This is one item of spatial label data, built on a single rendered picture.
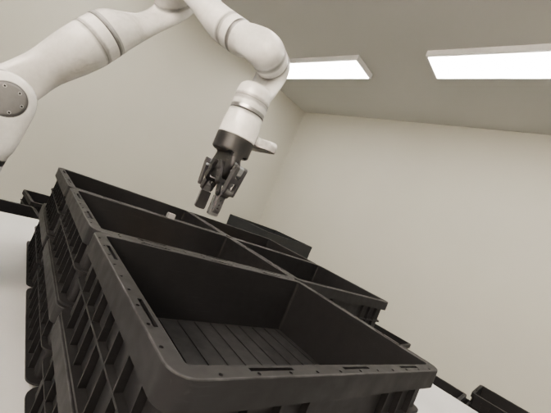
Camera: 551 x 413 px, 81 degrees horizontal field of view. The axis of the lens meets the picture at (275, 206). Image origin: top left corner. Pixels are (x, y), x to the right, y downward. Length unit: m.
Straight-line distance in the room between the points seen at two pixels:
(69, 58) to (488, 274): 3.63
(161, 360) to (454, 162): 4.03
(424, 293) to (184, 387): 3.71
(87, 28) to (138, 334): 0.63
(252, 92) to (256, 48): 0.08
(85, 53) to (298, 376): 0.68
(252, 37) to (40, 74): 0.41
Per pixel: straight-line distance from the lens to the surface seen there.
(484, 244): 3.84
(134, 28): 0.82
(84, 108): 3.79
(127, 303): 0.29
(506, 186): 3.98
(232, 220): 2.58
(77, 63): 0.79
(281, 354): 0.58
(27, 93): 0.73
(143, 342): 0.25
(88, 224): 0.50
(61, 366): 0.42
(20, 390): 0.58
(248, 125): 0.62
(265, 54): 0.65
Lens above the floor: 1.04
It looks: 1 degrees up
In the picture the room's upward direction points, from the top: 23 degrees clockwise
